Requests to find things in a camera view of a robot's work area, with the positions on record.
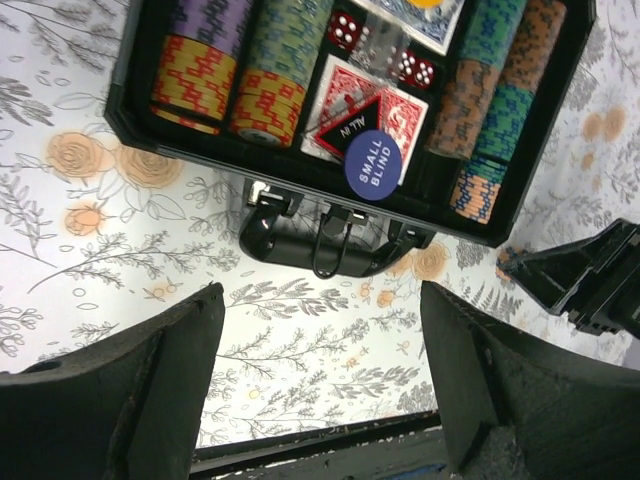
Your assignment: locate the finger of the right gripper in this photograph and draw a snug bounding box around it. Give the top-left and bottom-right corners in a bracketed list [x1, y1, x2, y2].
[504, 219, 639, 338]

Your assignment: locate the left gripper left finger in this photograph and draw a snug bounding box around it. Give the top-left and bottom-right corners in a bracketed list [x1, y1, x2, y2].
[1, 283, 225, 479]

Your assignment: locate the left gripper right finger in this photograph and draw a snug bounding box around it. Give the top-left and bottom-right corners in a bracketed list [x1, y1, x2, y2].
[421, 282, 639, 479]

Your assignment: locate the blue round blind button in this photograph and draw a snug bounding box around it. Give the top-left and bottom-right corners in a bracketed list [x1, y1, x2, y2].
[343, 130, 403, 201]

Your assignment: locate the red triangular all-in token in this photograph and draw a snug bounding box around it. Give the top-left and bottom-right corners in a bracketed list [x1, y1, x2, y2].
[311, 92, 382, 161]

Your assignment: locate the tan blue chip stack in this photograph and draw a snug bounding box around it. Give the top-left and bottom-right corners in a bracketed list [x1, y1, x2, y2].
[495, 246, 526, 284]

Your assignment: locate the yellow round blind button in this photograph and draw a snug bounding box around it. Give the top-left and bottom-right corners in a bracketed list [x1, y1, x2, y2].
[408, 0, 444, 9]

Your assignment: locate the black poker set case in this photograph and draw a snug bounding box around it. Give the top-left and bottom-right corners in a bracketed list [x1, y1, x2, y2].
[105, 1, 596, 278]

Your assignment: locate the chip column in case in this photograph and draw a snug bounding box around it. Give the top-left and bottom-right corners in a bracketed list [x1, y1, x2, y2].
[427, 0, 526, 159]
[450, 1, 566, 224]
[230, 0, 333, 147]
[150, 0, 254, 135]

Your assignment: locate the floral table mat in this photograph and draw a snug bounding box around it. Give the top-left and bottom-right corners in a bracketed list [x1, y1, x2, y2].
[1, 1, 639, 446]

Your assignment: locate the blue playing card deck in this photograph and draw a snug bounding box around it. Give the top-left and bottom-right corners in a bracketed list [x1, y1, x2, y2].
[354, 0, 465, 56]

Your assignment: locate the red playing card deck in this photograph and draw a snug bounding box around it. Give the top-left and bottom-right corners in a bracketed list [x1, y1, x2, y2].
[301, 55, 429, 171]

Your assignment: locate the red dice row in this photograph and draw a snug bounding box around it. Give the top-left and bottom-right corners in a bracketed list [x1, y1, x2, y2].
[327, 8, 436, 90]

